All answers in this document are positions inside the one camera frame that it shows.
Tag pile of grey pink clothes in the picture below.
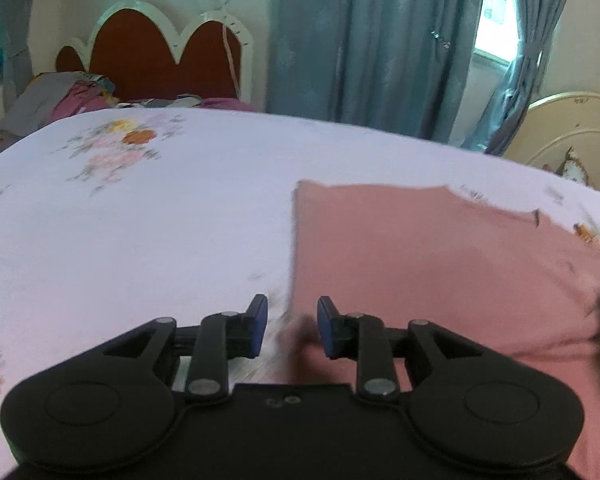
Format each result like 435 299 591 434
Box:
0 71 121 151

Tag patterned small cushion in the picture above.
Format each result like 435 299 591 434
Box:
555 147 589 184

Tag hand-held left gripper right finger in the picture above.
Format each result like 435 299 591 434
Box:
316 295 481 406

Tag magenta pillow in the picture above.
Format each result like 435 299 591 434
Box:
200 97 253 112

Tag tied blue curtain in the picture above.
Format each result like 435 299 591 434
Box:
480 0 578 157

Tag red and white headboard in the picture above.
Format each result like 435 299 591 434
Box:
55 1 255 106

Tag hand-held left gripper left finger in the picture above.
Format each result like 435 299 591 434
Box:
102 294 269 406

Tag hanging thin cable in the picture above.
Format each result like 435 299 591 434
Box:
222 10 242 97

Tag patterned pillow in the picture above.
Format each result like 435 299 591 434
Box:
117 93 203 110

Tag floral white bedsheet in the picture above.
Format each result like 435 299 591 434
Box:
0 107 600 480

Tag pink knit garment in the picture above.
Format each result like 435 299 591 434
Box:
285 180 600 480

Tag cream metal bed frame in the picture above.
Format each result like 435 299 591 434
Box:
505 91 600 191

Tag wide blue curtain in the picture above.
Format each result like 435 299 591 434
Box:
265 0 488 143

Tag grey curtain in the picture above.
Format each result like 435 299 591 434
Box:
0 0 47 106

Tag window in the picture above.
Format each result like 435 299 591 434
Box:
472 0 523 68

